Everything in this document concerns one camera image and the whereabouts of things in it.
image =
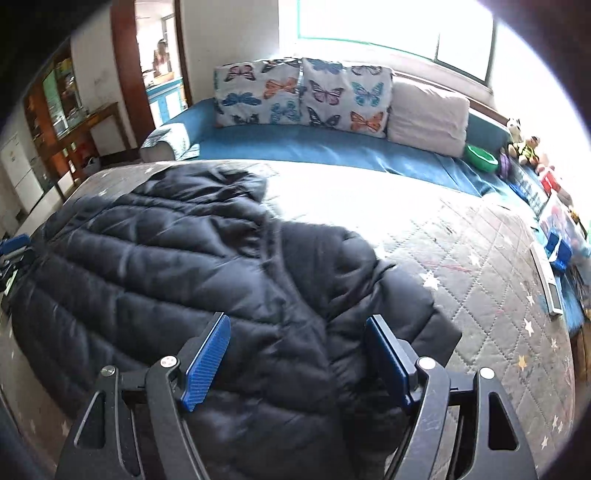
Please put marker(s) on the blue white cabinet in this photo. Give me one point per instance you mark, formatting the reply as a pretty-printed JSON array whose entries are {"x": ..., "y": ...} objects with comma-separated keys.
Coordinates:
[{"x": 166, "y": 100}]

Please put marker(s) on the folded light blue blanket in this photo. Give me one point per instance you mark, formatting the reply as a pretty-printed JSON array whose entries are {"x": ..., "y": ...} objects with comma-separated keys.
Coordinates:
[{"x": 169, "y": 142}]

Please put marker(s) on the white flat ruler strip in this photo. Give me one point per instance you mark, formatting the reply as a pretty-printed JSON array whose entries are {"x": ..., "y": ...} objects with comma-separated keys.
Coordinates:
[{"x": 548, "y": 281}]

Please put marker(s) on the purple plush toy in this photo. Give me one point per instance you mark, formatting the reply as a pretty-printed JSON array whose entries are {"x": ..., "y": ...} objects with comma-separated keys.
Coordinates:
[{"x": 504, "y": 166}]

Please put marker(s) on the butterfly print pillow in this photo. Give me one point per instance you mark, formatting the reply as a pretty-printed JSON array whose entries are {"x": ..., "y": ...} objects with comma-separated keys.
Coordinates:
[
  {"x": 258, "y": 92},
  {"x": 350, "y": 98}
]

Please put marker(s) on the plush bear yellow vest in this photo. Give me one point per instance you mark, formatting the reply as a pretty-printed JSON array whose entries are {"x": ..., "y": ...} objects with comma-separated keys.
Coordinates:
[{"x": 527, "y": 153}]

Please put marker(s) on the brown wooden door frame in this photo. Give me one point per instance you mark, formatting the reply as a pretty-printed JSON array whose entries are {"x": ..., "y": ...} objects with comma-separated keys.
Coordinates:
[{"x": 126, "y": 51}]

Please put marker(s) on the husky plush toy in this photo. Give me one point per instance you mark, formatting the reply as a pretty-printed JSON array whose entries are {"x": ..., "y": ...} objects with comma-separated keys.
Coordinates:
[{"x": 514, "y": 127}]

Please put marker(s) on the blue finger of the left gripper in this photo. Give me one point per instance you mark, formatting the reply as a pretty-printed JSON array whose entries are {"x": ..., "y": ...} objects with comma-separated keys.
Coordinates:
[{"x": 8, "y": 246}]

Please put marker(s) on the clear plastic storage box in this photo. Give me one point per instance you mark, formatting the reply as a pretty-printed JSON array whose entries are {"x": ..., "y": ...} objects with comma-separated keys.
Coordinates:
[{"x": 555, "y": 216}]

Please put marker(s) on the right butterfly print pillow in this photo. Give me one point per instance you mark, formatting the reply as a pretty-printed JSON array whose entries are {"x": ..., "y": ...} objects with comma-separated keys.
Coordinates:
[{"x": 350, "y": 98}]

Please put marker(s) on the grey quilted star mattress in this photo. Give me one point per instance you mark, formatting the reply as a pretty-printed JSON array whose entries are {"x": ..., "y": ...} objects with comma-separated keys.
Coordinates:
[{"x": 474, "y": 255}]

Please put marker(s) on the left butterfly print pillow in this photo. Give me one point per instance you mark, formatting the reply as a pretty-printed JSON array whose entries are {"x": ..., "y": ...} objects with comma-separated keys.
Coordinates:
[{"x": 258, "y": 92}]

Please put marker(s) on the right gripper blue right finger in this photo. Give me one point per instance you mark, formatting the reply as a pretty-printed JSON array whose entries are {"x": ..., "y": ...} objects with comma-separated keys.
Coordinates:
[{"x": 489, "y": 443}]

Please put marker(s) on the white plain pillow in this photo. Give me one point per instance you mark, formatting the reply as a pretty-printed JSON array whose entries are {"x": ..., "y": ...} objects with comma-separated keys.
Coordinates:
[{"x": 428, "y": 118}]

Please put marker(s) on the wooden display cabinet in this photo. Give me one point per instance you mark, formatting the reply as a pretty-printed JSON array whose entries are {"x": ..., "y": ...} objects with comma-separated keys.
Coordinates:
[{"x": 50, "y": 104}]

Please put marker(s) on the white refrigerator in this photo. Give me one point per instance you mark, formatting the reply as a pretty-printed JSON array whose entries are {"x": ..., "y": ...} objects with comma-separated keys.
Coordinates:
[{"x": 21, "y": 174}]

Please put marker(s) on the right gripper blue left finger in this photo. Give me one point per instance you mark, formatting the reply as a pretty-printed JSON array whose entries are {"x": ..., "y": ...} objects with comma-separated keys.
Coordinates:
[{"x": 103, "y": 443}]

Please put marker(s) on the dark wooden desk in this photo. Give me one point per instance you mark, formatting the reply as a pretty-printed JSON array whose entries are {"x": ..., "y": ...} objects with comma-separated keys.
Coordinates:
[{"x": 87, "y": 138}]

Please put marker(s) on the red toy box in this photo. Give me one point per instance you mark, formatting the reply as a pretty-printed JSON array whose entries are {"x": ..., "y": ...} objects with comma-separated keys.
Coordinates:
[{"x": 548, "y": 180}]

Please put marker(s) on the green plastic basin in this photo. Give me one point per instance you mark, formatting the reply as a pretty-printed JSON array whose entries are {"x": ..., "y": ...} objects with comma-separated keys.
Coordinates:
[{"x": 481, "y": 159}]

